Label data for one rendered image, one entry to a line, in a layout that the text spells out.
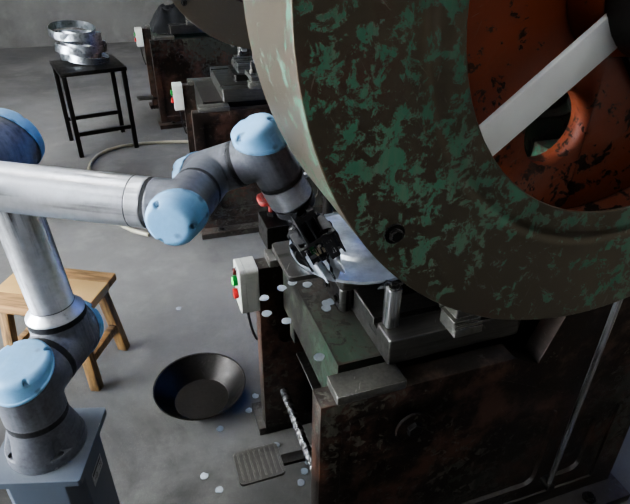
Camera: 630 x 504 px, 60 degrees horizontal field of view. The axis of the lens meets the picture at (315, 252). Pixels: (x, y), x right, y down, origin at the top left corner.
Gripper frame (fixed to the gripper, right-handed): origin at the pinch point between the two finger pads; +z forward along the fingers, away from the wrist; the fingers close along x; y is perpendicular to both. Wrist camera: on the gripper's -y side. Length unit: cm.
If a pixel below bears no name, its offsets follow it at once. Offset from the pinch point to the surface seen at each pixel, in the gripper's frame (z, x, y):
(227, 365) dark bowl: 63, -42, -61
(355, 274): 3.3, 4.0, 0.3
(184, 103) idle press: 26, -7, -211
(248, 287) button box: 15.6, -17.7, -30.6
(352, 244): 4.3, 7.7, -9.5
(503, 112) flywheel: -36, 21, 35
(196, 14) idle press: -22, 14, -142
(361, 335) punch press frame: 16.1, -1.0, 3.0
